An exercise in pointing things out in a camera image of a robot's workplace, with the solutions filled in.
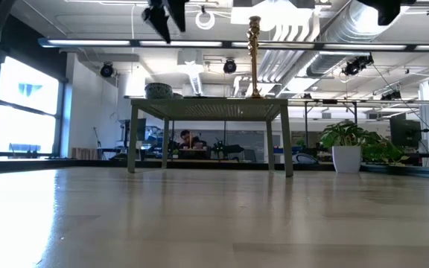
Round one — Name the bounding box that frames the black monitor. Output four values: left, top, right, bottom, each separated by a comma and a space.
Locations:
389, 118, 423, 148

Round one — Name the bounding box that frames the black arched handle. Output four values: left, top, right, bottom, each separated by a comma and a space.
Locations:
292, 152, 320, 165

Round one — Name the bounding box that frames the large window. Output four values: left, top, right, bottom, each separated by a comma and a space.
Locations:
0, 55, 65, 157

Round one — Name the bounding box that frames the black ceiling spotlight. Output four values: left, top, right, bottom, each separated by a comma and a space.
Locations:
99, 62, 115, 78
343, 53, 375, 77
223, 58, 238, 74

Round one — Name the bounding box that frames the long ceiling light strip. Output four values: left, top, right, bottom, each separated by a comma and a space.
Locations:
37, 36, 429, 52

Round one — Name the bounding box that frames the green perforated metal shelf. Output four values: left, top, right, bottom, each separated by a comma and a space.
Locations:
127, 97, 295, 178

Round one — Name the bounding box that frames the green plant in white pot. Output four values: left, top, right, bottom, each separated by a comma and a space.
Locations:
319, 121, 411, 174

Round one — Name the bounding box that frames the black metal stand frame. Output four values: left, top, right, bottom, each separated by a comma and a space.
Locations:
302, 98, 360, 148

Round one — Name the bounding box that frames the silver ceiling duct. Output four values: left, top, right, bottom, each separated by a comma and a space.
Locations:
305, 0, 387, 77

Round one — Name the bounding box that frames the white coiled ceiling cable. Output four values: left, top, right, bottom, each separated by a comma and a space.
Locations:
194, 10, 216, 31

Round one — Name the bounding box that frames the seated person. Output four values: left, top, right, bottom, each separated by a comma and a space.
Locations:
179, 129, 208, 160

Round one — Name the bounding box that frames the black aluminium table frame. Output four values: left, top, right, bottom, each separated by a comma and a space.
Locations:
0, 158, 429, 182

